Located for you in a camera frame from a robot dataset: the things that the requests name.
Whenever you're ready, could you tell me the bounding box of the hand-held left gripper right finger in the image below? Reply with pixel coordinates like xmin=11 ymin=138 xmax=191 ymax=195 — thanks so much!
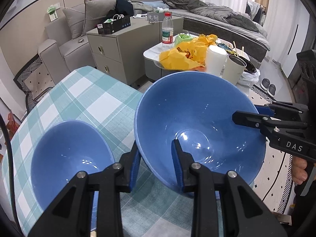
xmin=171 ymin=139 xmax=288 ymax=237

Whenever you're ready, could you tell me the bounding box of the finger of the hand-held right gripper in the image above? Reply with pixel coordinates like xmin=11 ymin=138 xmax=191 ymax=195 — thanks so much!
xmin=254 ymin=101 xmax=309 ymax=122
xmin=232 ymin=111 xmax=307 ymax=129

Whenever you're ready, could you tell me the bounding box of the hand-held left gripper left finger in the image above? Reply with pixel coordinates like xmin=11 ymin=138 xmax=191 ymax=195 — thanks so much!
xmin=28 ymin=141 xmax=141 ymax=237

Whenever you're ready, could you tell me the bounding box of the blue ribbed bowl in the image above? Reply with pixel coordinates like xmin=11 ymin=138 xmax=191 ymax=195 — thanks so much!
xmin=30 ymin=120 xmax=117 ymax=231
xmin=134 ymin=71 xmax=267 ymax=198

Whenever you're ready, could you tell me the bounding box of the person's right hand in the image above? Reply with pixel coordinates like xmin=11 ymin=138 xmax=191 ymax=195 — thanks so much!
xmin=291 ymin=154 xmax=309 ymax=183

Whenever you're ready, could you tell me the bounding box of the white plastic bag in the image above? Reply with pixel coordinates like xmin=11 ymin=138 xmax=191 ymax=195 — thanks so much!
xmin=238 ymin=68 xmax=261 ymax=87

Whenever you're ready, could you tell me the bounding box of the patterned floor rug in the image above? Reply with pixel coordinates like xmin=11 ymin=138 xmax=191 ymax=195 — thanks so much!
xmin=246 ymin=84 xmax=297 ymax=215

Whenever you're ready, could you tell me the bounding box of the black bowl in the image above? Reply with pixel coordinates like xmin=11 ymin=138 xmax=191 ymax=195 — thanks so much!
xmin=237 ymin=54 xmax=257 ymax=73

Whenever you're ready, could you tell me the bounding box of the beige mug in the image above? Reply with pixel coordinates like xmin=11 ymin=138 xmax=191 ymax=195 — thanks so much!
xmin=222 ymin=54 xmax=247 ymax=85

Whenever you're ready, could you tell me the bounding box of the bed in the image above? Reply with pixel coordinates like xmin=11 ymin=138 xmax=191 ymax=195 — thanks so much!
xmin=170 ymin=5 xmax=271 ymax=62

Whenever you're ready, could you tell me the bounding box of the yellow plastic bag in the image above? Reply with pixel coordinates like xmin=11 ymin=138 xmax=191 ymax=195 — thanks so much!
xmin=159 ymin=34 xmax=219 ymax=70

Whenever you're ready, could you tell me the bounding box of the grey duvet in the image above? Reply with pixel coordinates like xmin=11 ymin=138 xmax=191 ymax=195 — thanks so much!
xmin=190 ymin=5 xmax=268 ymax=39

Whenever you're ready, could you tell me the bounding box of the green plastic bag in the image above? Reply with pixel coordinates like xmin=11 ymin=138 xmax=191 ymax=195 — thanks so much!
xmin=174 ymin=33 xmax=193 ymax=47

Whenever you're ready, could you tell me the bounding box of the grey drawer cabinet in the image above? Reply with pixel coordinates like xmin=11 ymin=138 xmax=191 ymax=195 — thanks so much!
xmin=86 ymin=13 xmax=184 ymax=86

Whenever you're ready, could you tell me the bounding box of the clear water bottle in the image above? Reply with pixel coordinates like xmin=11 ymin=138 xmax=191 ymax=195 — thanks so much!
xmin=161 ymin=11 xmax=174 ymax=50

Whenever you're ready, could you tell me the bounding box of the dark grey jacket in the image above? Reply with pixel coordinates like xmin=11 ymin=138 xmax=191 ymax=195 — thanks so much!
xmin=161 ymin=0 xmax=210 ymax=10

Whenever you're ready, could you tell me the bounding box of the grey sofa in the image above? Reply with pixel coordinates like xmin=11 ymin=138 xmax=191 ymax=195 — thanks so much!
xmin=38 ymin=0 xmax=183 ymax=85

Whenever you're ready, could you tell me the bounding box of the red cardboard box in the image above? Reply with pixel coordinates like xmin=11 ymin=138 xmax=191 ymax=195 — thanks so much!
xmin=6 ymin=112 xmax=15 ymax=129

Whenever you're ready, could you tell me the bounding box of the black box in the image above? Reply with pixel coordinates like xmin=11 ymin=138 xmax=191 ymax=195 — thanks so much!
xmin=96 ymin=14 xmax=131 ymax=35

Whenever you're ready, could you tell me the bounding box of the grey cushion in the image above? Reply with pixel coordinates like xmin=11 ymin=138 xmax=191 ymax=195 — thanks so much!
xmin=82 ymin=0 xmax=118 ymax=36
xmin=62 ymin=7 xmax=87 ymax=40

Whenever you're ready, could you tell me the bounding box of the dark blue bag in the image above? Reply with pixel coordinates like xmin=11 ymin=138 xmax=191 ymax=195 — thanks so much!
xmin=106 ymin=0 xmax=135 ymax=23

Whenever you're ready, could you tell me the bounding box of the black cable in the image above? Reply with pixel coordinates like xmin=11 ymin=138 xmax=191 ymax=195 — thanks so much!
xmin=0 ymin=115 xmax=15 ymax=178

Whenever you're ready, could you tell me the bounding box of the green white wall panel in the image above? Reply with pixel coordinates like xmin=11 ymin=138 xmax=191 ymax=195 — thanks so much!
xmin=46 ymin=2 xmax=60 ymax=22

